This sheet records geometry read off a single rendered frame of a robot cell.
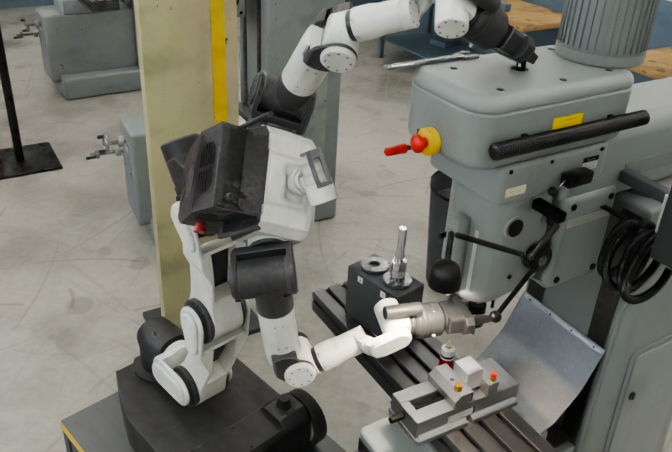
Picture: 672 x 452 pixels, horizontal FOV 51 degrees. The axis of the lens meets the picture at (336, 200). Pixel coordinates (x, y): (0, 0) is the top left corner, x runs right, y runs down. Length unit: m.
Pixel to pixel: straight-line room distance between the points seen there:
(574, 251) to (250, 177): 0.81
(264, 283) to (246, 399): 1.00
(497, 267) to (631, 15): 0.62
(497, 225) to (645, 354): 0.77
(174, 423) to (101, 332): 1.41
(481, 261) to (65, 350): 2.52
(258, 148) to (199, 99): 1.54
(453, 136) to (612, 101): 0.39
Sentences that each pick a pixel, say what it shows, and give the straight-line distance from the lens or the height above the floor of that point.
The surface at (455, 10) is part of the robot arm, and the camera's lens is 1.38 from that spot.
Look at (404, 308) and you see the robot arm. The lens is 1.75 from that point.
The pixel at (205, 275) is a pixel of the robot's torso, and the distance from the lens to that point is 1.98.
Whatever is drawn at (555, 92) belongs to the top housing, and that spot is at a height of 1.88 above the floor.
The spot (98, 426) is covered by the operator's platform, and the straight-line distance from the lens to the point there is 2.75.
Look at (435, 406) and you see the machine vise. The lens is 1.95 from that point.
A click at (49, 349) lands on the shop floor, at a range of 3.77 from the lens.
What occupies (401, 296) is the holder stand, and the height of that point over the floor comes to 1.10.
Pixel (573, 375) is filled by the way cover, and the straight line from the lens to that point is 2.18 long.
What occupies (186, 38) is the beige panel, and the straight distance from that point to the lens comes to 3.04.
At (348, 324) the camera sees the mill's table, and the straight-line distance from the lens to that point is 2.28.
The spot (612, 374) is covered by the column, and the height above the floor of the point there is 1.00.
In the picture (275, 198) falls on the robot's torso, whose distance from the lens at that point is 1.61.
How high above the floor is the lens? 2.34
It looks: 28 degrees down
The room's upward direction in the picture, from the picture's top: 3 degrees clockwise
